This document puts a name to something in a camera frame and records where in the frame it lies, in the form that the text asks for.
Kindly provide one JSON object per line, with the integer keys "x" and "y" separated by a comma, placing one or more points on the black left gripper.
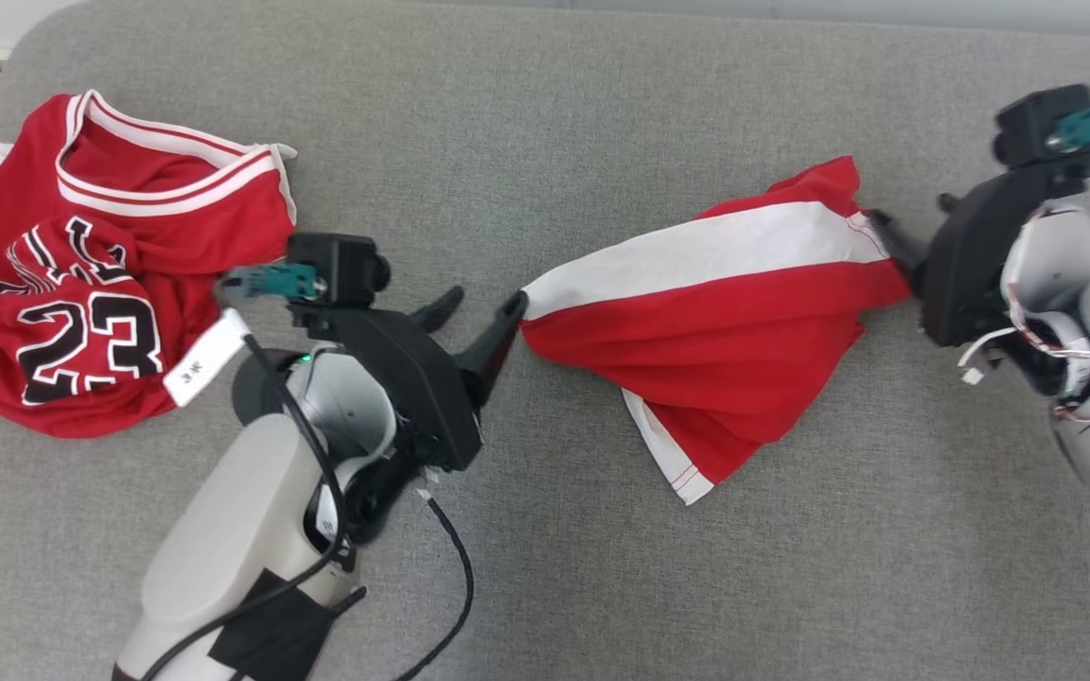
{"x": 422, "y": 388}

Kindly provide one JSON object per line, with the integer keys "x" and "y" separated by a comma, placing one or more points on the grey fabric sofa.
{"x": 602, "y": 567}

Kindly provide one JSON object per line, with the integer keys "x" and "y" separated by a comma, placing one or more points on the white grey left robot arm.
{"x": 233, "y": 530}

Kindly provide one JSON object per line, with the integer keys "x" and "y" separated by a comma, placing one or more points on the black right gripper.
{"x": 966, "y": 274}

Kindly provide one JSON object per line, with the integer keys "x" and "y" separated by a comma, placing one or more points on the red shorts white stripe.
{"x": 715, "y": 312}

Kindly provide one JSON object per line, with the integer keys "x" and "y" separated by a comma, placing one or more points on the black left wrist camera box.
{"x": 337, "y": 270}

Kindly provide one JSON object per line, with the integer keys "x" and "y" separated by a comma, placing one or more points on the red Bulls 23 jersey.
{"x": 176, "y": 227}

